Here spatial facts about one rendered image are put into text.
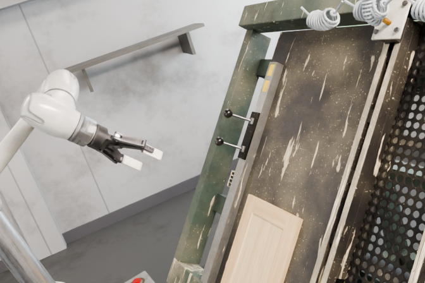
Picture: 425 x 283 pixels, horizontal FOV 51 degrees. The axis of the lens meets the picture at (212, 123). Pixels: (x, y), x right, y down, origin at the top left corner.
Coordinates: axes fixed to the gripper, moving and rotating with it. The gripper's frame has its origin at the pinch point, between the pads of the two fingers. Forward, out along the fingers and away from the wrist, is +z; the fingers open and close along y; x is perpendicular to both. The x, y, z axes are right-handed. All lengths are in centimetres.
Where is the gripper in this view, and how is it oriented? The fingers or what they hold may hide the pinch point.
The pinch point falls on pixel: (148, 160)
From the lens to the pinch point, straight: 147.1
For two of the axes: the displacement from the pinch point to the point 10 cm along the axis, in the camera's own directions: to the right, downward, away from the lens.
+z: 7.9, 4.3, 4.4
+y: 5.9, -3.2, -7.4
